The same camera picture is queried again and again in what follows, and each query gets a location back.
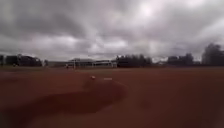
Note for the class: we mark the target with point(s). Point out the low pale building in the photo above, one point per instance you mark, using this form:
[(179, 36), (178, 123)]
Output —
[(88, 62)]

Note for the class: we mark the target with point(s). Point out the row of dark trees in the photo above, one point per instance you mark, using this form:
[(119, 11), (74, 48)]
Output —
[(23, 61)]

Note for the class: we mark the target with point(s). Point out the tall dark tree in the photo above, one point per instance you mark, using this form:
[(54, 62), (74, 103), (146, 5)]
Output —
[(213, 55)]

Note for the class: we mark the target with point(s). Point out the dark clump of trees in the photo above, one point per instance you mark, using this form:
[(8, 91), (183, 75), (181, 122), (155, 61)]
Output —
[(133, 61)]

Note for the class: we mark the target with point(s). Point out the low dark group of trees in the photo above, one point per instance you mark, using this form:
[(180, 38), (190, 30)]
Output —
[(180, 60)]

